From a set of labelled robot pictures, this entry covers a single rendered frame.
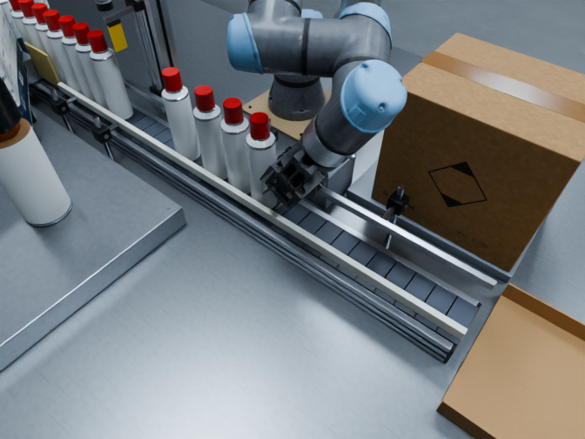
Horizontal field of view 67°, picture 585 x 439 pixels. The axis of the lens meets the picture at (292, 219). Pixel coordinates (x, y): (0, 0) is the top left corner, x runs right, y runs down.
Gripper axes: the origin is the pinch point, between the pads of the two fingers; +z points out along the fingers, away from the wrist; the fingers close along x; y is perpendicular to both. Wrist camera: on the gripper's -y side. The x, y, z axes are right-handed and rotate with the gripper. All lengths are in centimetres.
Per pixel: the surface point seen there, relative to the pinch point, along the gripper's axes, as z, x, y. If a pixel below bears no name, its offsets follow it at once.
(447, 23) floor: 118, -18, -283
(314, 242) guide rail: -3.8, 10.7, 4.6
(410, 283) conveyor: -9.3, 26.8, -0.8
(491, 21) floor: 107, 3, -307
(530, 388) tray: -17, 49, 2
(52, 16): 19, -63, 1
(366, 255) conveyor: -4.7, 18.9, -1.0
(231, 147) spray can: -1.5, -11.8, 2.6
